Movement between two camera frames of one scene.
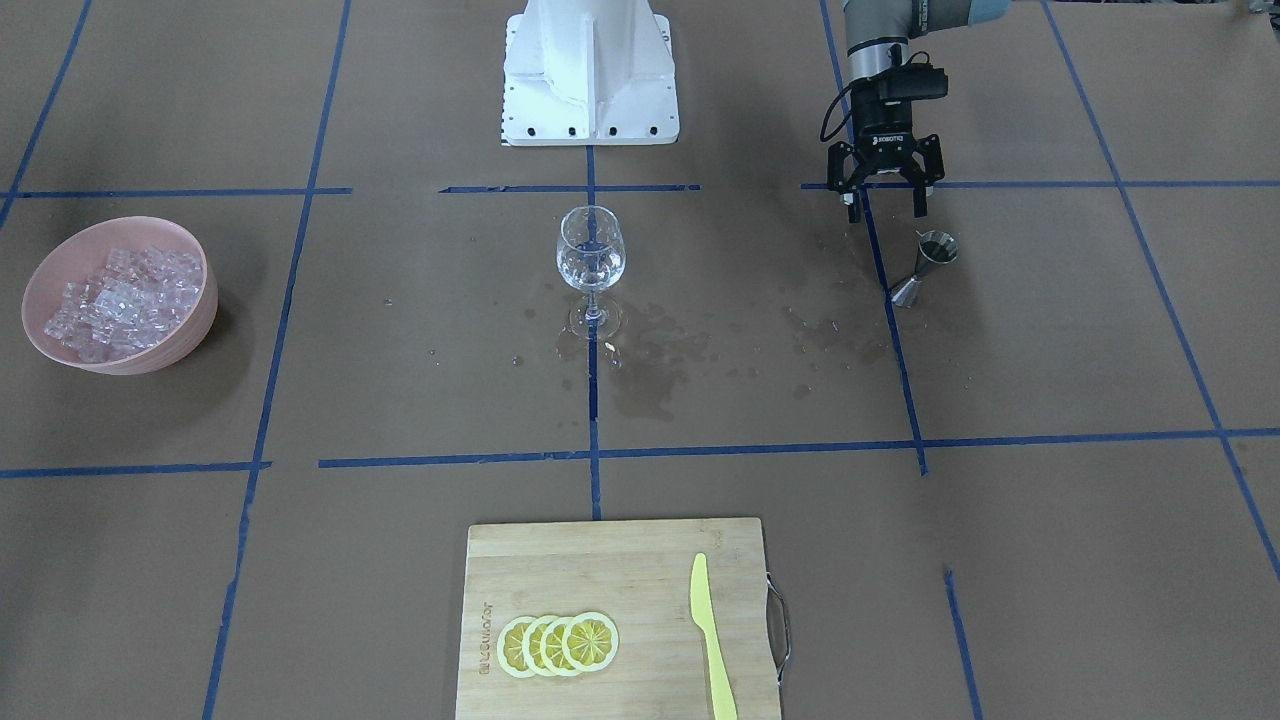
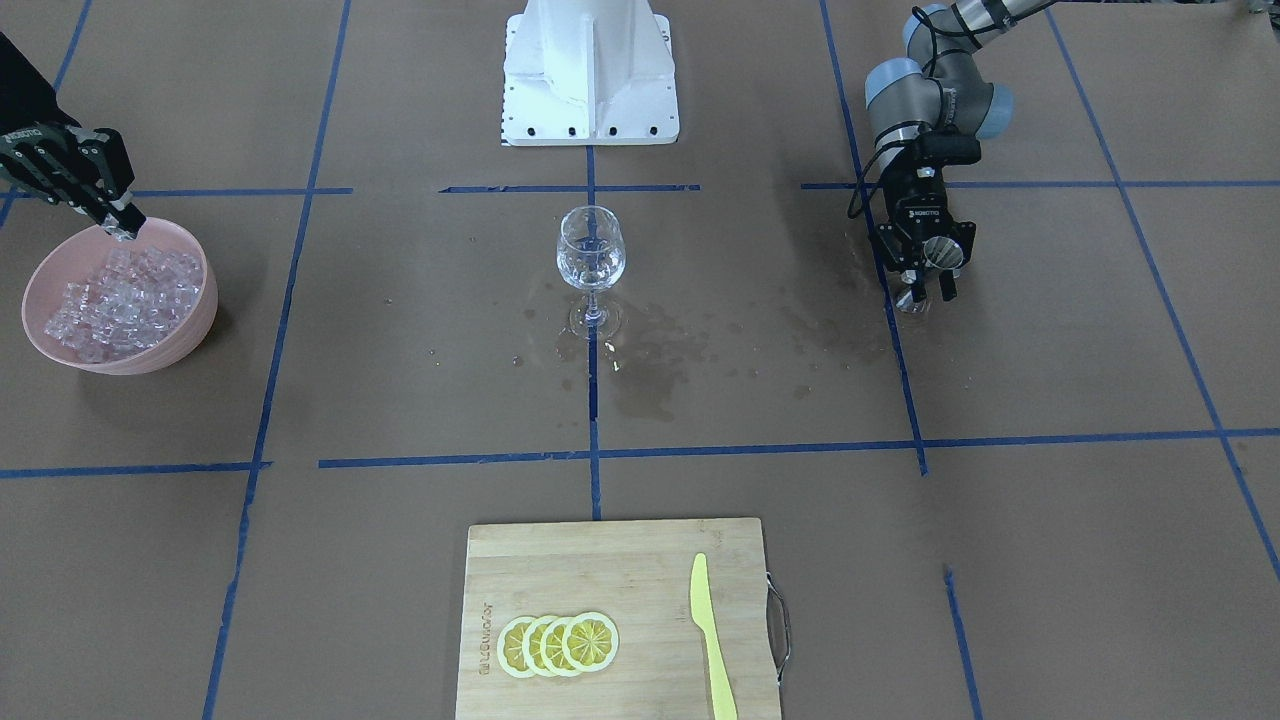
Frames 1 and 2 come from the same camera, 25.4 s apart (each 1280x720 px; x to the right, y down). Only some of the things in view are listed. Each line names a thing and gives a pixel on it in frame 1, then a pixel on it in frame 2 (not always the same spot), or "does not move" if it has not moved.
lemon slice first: x=510 y=647 does not move
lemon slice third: x=551 y=647 does not move
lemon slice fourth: x=590 y=642 does not move
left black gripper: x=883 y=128 → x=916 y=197
